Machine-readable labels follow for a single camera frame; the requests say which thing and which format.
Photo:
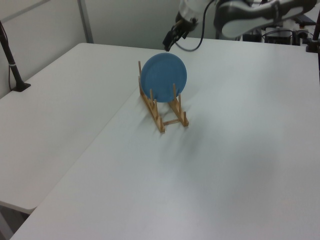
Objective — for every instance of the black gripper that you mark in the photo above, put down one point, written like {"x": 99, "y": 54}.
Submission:
{"x": 186, "y": 25}

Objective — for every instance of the blue round plate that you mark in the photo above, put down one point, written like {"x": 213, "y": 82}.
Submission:
{"x": 163, "y": 77}

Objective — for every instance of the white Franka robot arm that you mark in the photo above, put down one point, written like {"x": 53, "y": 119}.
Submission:
{"x": 250, "y": 15}

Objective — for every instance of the wooden plate rack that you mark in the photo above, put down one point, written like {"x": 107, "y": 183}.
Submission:
{"x": 160, "y": 117}

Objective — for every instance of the black electronics box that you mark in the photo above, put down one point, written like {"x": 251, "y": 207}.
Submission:
{"x": 278, "y": 37}

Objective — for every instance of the black keyboard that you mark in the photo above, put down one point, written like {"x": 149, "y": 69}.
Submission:
{"x": 307, "y": 22}

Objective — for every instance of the dark pole with table clamp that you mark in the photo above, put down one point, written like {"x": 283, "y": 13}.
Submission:
{"x": 315, "y": 32}

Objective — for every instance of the grey partition frame post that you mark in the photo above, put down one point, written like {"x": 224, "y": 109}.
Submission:
{"x": 85, "y": 20}

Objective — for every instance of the black camera pole with base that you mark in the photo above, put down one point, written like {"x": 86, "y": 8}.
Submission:
{"x": 11, "y": 60}

